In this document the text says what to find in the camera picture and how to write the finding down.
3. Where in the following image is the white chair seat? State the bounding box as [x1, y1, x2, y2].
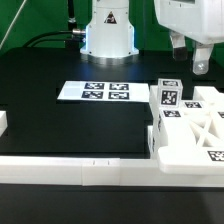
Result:
[147, 125, 155, 159]

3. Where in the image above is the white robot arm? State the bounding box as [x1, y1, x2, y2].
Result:
[80, 0, 224, 75]

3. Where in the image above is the white front rail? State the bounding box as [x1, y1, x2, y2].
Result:
[0, 156, 224, 187]

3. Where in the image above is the white left block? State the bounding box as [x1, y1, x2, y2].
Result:
[0, 111, 8, 137]

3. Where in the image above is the black cable with connector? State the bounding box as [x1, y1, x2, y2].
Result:
[22, 27, 87, 48]

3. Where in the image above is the white tagged cube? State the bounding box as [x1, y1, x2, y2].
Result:
[157, 78, 183, 108]

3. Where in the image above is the white chair back frame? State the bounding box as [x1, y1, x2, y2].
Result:
[149, 85, 224, 175]

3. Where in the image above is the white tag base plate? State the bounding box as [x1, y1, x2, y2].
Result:
[58, 81, 149, 103]

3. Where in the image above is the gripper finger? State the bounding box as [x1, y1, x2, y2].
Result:
[192, 42, 214, 75]
[169, 31, 188, 61]

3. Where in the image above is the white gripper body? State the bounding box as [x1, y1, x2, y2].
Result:
[154, 0, 224, 44]

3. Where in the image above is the thin grey rod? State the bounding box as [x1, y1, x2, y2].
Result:
[0, 0, 27, 51]

